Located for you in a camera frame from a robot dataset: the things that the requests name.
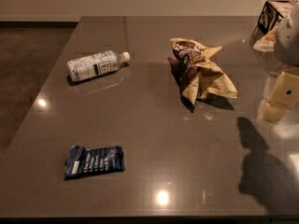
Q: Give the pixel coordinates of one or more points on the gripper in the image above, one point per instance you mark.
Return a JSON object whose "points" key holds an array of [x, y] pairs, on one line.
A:
{"points": [[288, 42]]}

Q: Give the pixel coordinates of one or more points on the brown chip bag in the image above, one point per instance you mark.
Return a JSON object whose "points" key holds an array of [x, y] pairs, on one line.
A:
{"points": [[200, 77]]}

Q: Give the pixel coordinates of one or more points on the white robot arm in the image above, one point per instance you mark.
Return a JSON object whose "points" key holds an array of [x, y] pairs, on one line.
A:
{"points": [[287, 47]]}

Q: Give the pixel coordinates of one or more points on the clear plastic water bottle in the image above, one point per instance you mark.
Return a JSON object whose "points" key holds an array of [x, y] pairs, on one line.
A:
{"points": [[96, 65]]}

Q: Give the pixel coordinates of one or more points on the cream packet by basket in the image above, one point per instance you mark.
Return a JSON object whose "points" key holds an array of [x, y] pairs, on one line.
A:
{"points": [[267, 42]]}

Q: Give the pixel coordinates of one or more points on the dark blue snack packet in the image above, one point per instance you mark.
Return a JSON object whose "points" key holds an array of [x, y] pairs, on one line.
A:
{"points": [[83, 162]]}

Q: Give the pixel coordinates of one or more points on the black wire basket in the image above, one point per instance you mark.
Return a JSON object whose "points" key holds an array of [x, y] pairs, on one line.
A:
{"points": [[273, 12]]}

